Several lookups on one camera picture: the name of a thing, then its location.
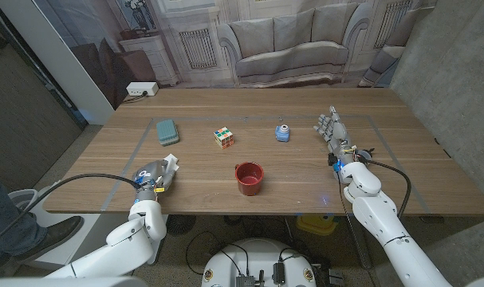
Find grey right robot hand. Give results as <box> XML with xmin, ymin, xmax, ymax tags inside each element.
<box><xmin>313</xmin><ymin>105</ymin><xmax>355</xmax><ymax>155</ymax></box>

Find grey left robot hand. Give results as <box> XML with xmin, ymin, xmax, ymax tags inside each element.
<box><xmin>132</xmin><ymin>158</ymin><xmax>179</xmax><ymax>192</ymax></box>

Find white paper towel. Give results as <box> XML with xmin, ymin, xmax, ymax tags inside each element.
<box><xmin>161</xmin><ymin>153</ymin><xmax>180</xmax><ymax>176</ymax></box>

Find red cup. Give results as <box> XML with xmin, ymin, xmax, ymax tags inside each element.
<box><xmin>234</xmin><ymin>161</ymin><xmax>265</xmax><ymax>197</ymax></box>

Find teal ribbed sponge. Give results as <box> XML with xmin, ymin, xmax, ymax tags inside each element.
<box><xmin>155</xmin><ymin>118</ymin><xmax>180</xmax><ymax>147</ymax></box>

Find black round floor fan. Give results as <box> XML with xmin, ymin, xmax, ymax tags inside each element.
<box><xmin>165</xmin><ymin>214</ymin><xmax>197</xmax><ymax>236</ymax></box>

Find multicolour puzzle cube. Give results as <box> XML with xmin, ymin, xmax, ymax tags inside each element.
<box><xmin>213</xmin><ymin>126</ymin><xmax>235</xmax><ymax>150</ymax></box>

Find white power strip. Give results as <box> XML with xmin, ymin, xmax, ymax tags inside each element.
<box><xmin>125</xmin><ymin>81</ymin><xmax>159</xmax><ymax>96</ymax></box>

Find printed living room backdrop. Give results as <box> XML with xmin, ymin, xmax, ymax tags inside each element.
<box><xmin>32</xmin><ymin>0</ymin><xmax>438</xmax><ymax>109</ymax></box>

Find yellow object under table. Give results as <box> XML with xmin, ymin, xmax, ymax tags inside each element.
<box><xmin>296</xmin><ymin>214</ymin><xmax>338</xmax><ymax>236</ymax></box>

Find white chair base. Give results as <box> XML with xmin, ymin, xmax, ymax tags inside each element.
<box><xmin>6</xmin><ymin>187</ymin><xmax>103</xmax><ymax>276</ymax></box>

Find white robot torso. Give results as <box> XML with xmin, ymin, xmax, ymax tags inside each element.
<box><xmin>201</xmin><ymin>238</ymin><xmax>317</xmax><ymax>287</ymax></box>

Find blue toy camera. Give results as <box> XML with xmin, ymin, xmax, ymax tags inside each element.
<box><xmin>275</xmin><ymin>124</ymin><xmax>291</xmax><ymax>143</ymax></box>

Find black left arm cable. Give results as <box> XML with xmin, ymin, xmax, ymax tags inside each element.
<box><xmin>0</xmin><ymin>172</ymin><xmax>141</xmax><ymax>248</ymax></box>

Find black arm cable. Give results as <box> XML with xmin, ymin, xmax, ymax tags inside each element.
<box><xmin>359</xmin><ymin>153</ymin><xmax>411</xmax><ymax>219</ymax></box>
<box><xmin>0</xmin><ymin>172</ymin><xmax>141</xmax><ymax>248</ymax></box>

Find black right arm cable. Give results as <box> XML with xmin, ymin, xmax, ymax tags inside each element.
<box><xmin>359</xmin><ymin>153</ymin><xmax>411</xmax><ymax>219</ymax></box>

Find black floor cable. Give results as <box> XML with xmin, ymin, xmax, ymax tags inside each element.
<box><xmin>185</xmin><ymin>230</ymin><xmax>250</xmax><ymax>276</ymax></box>

